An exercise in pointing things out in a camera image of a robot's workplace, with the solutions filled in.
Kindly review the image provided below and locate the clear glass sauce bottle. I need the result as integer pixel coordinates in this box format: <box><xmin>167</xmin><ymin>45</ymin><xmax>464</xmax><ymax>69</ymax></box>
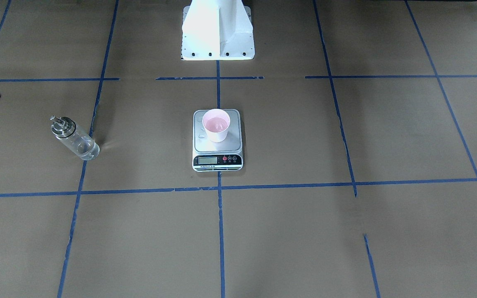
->
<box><xmin>51</xmin><ymin>115</ymin><xmax>100</xmax><ymax>161</ymax></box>

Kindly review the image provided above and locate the pink plastic cup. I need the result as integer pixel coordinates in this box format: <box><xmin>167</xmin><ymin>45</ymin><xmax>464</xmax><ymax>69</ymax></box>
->
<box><xmin>201</xmin><ymin>109</ymin><xmax>231</xmax><ymax>143</ymax></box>

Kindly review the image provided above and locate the silver digital kitchen scale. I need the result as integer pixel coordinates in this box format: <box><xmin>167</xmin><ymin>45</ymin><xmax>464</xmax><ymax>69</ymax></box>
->
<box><xmin>192</xmin><ymin>109</ymin><xmax>244</xmax><ymax>172</ymax></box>

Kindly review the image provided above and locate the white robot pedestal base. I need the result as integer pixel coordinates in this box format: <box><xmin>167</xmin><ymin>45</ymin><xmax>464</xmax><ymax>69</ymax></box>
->
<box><xmin>181</xmin><ymin>0</ymin><xmax>255</xmax><ymax>61</ymax></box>

